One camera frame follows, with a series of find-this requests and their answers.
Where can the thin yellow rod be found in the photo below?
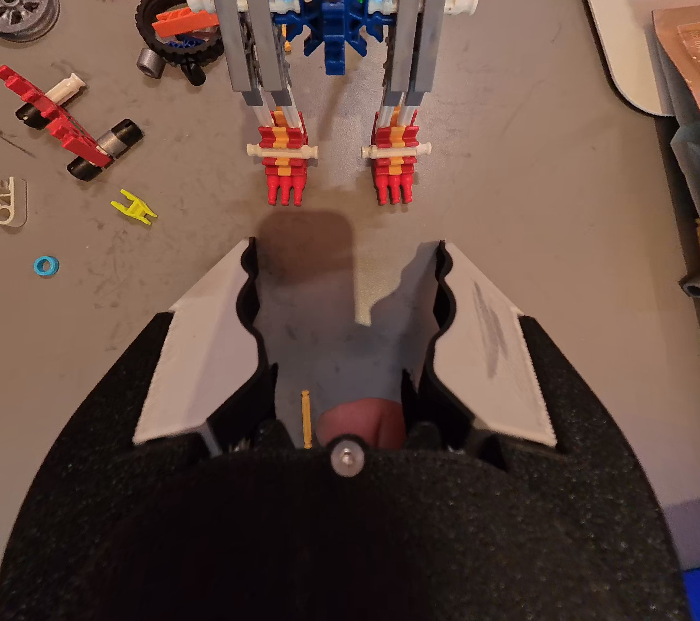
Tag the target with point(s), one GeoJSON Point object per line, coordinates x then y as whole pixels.
{"type": "Point", "coordinates": [307, 418]}

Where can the grey spacer piece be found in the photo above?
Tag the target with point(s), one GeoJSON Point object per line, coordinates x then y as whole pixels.
{"type": "Point", "coordinates": [149, 63]}
{"type": "Point", "coordinates": [692, 286]}

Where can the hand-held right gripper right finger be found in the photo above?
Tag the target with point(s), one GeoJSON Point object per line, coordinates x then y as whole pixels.
{"type": "Point", "coordinates": [492, 358]}

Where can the red toy axle assembly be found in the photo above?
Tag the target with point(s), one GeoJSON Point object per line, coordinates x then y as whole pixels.
{"type": "Point", "coordinates": [65, 126]}

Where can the black ball connector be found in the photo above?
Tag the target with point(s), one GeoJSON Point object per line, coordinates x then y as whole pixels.
{"type": "Point", "coordinates": [195, 74]}

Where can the blue connector piece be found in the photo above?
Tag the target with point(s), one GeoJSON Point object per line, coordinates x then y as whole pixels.
{"type": "Point", "coordinates": [186, 44]}

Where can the orange connector piece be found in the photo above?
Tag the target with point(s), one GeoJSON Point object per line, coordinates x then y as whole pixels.
{"type": "Point", "coordinates": [180, 22]}

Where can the grey spoked toy wheel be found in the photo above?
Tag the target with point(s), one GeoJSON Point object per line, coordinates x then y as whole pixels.
{"type": "Point", "coordinates": [22, 3]}

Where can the colourful construction toy dinosaur model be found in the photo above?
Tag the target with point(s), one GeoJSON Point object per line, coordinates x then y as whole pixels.
{"type": "Point", "coordinates": [333, 14]}

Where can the yellow-green clip piece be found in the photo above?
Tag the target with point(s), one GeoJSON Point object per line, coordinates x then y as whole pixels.
{"type": "Point", "coordinates": [134, 208]}

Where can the black toy tire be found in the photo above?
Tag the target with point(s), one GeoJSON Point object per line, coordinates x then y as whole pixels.
{"type": "Point", "coordinates": [143, 14]}

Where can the printed toy packaging bag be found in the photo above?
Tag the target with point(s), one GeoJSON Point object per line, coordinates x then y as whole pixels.
{"type": "Point", "coordinates": [683, 41]}

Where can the blue plastic bin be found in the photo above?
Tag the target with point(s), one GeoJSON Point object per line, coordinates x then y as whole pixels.
{"type": "Point", "coordinates": [693, 599]}

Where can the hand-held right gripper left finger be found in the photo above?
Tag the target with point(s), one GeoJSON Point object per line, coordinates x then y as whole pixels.
{"type": "Point", "coordinates": [191, 358]}

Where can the person's right hand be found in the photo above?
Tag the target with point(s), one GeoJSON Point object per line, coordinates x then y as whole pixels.
{"type": "Point", "coordinates": [358, 420]}

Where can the white adjustable book stand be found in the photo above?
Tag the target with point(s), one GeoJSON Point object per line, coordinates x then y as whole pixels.
{"type": "Point", "coordinates": [612, 3]}

